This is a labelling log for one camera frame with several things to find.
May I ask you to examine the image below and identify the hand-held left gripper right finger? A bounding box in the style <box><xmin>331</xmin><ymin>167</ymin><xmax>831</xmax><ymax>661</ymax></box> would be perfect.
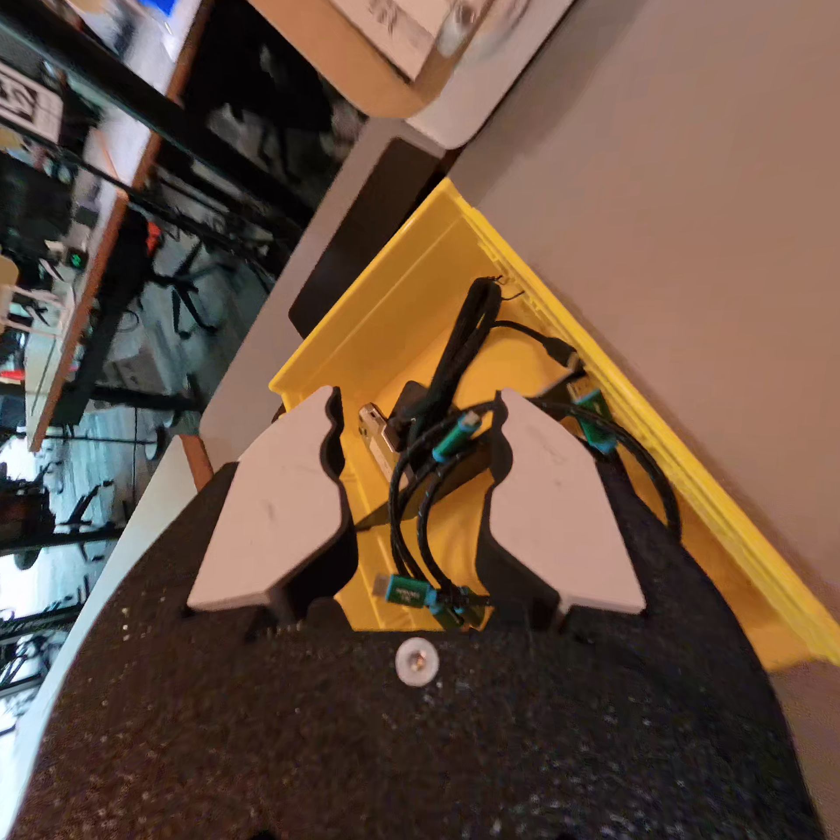
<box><xmin>476</xmin><ymin>388</ymin><xmax>647</xmax><ymax>618</ymax></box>

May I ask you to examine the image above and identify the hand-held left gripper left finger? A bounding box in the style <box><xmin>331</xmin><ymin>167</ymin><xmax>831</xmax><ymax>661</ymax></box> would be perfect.
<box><xmin>187</xmin><ymin>386</ymin><xmax>360</xmax><ymax>614</ymax></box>

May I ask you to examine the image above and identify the black silver switch box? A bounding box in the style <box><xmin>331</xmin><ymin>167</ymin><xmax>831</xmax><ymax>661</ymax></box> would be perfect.
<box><xmin>357</xmin><ymin>276</ymin><xmax>506</xmax><ymax>522</ymax></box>

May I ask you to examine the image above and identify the yellow plastic bin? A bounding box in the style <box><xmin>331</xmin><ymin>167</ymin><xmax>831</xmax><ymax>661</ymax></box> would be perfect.
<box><xmin>269</xmin><ymin>177</ymin><xmax>840</xmax><ymax>673</ymax></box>

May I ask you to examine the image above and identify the grey desk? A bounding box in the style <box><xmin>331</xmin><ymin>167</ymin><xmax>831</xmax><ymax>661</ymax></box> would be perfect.
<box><xmin>0</xmin><ymin>0</ymin><xmax>840</xmax><ymax>840</ymax></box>

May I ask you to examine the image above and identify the small black flat adapter box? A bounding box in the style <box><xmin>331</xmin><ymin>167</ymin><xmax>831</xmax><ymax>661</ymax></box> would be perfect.
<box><xmin>392</xmin><ymin>381</ymin><xmax>447</xmax><ymax>427</ymax></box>

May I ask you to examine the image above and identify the wooden document stand with paper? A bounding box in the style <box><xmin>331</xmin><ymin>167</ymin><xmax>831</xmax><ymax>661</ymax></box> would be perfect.
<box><xmin>246</xmin><ymin>0</ymin><xmax>578</xmax><ymax>152</ymax></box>

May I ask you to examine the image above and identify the thin black cable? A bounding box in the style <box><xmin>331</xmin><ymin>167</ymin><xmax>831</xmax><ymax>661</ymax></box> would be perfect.
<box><xmin>492</xmin><ymin>319</ymin><xmax>581</xmax><ymax>368</ymax></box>

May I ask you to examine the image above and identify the black desk cable flap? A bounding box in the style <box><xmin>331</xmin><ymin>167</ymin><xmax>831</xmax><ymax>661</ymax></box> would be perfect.
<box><xmin>289</xmin><ymin>138</ymin><xmax>454</xmax><ymax>339</ymax></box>

